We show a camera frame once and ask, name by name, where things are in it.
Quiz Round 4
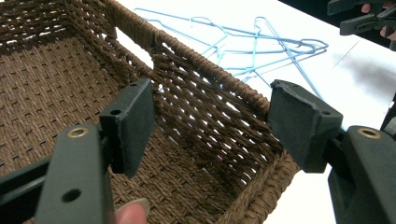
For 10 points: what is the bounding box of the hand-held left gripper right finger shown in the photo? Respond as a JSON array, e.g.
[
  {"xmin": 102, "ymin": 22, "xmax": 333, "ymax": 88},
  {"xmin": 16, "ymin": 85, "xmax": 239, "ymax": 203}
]
[{"xmin": 267, "ymin": 78, "xmax": 396, "ymax": 224}]

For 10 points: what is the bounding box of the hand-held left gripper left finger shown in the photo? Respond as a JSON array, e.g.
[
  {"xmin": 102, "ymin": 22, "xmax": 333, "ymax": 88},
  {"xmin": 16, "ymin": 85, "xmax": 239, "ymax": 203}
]
[{"xmin": 35, "ymin": 78, "xmax": 156, "ymax": 224}]

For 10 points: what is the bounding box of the blue wire hanger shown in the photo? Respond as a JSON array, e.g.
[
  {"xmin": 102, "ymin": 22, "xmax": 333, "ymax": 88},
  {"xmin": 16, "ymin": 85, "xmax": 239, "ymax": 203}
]
[
  {"xmin": 134, "ymin": 7, "xmax": 330, "ymax": 57},
  {"xmin": 146, "ymin": 16, "xmax": 312, "ymax": 78},
  {"xmin": 218, "ymin": 16, "xmax": 323, "ymax": 101}
]

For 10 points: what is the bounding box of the brown woven basket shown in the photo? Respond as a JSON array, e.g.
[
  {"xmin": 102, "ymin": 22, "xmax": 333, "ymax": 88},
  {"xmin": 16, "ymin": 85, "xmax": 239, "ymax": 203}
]
[{"xmin": 0, "ymin": 0, "xmax": 302, "ymax": 224}]

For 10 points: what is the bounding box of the white board sheet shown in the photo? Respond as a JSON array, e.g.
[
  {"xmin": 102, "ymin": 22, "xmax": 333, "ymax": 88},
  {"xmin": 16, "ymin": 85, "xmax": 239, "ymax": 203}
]
[{"xmin": 116, "ymin": 0, "xmax": 396, "ymax": 224}]

